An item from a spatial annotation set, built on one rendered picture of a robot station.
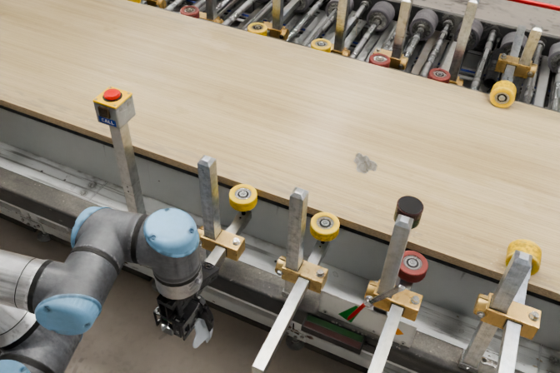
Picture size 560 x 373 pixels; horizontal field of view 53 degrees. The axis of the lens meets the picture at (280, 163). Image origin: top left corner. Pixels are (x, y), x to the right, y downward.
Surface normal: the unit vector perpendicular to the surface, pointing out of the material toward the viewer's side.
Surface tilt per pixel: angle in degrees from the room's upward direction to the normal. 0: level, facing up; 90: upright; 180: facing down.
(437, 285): 90
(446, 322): 0
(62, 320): 91
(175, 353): 0
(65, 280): 5
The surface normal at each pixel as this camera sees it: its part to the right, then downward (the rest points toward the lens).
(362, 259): -0.41, 0.61
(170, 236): 0.11, -0.75
